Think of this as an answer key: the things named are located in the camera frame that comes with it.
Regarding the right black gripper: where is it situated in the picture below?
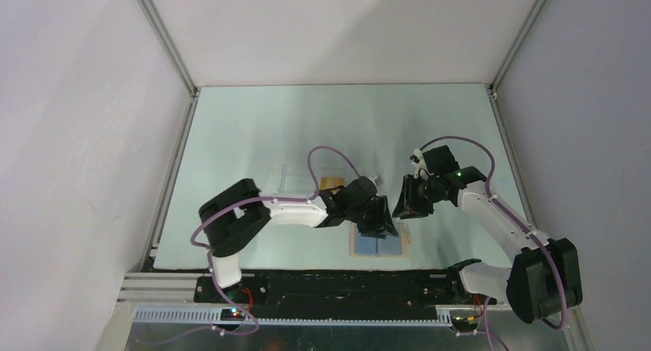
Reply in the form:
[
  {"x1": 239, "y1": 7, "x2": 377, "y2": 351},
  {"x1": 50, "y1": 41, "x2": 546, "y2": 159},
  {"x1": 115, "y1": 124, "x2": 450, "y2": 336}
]
[{"x1": 392, "y1": 174, "x2": 441, "y2": 220}]

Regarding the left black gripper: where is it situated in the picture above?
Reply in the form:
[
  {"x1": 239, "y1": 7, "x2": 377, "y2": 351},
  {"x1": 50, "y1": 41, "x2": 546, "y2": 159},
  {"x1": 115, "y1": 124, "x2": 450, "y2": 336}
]
[{"x1": 345, "y1": 195, "x2": 398, "y2": 240}]

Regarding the tan leather card holder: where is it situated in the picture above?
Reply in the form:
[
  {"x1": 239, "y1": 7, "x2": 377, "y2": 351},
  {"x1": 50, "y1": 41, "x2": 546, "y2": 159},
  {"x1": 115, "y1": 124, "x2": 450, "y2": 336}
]
[{"x1": 349, "y1": 221, "x2": 411, "y2": 258}]

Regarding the clear plastic card box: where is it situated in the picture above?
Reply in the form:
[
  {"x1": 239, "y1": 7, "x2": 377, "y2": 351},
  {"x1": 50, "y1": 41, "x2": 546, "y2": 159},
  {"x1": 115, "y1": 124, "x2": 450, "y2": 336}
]
[{"x1": 277, "y1": 164, "x2": 346, "y2": 195}]

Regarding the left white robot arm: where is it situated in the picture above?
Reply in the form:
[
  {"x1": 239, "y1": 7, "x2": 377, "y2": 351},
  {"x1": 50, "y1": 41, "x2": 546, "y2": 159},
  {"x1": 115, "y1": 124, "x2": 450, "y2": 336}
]
[{"x1": 190, "y1": 177, "x2": 399, "y2": 303}]

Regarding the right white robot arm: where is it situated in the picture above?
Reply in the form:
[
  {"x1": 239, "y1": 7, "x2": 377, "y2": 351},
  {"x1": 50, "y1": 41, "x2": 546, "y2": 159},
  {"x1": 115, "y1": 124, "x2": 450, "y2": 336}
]
[{"x1": 393, "y1": 145, "x2": 583, "y2": 323}]

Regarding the gold credit card in box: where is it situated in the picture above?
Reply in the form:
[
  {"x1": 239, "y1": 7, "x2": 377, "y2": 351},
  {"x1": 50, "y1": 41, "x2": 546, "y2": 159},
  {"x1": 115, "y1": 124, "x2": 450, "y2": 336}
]
[{"x1": 319, "y1": 177, "x2": 345, "y2": 190}]

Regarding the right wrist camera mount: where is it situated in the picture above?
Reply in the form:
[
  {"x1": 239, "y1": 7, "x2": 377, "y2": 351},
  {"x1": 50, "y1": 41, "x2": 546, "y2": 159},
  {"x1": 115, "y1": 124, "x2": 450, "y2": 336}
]
[{"x1": 409, "y1": 148, "x2": 426, "y2": 170}]

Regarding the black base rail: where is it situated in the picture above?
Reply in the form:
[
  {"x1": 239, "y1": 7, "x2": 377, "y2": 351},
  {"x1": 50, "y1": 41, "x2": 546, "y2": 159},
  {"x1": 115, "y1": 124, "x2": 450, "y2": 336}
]
[{"x1": 224, "y1": 270, "x2": 485, "y2": 321}]

